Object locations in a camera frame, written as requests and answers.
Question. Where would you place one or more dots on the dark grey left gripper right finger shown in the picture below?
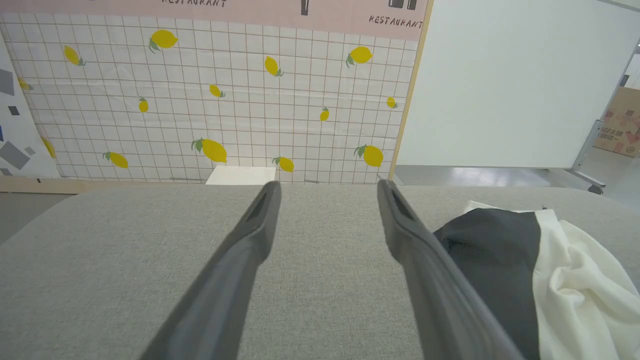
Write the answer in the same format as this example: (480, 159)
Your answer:
(430, 280)

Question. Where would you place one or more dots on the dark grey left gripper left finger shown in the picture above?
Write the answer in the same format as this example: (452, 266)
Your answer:
(225, 280)

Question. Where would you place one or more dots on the black and white garment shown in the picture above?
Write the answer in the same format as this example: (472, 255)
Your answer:
(575, 280)

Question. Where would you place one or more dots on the white box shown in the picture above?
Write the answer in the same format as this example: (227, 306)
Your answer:
(240, 175)

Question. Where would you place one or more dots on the lemon print tile backdrop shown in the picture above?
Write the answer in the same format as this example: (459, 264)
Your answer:
(250, 125)

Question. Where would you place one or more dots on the grey metal partition stand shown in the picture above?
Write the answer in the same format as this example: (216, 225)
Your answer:
(585, 160)

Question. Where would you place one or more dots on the white partition board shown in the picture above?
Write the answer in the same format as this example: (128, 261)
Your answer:
(500, 75)

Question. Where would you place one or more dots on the brown cardboard box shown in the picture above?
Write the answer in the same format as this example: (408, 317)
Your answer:
(622, 125)

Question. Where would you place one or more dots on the white panel with grey shapes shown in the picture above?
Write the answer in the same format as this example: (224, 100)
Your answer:
(20, 140)

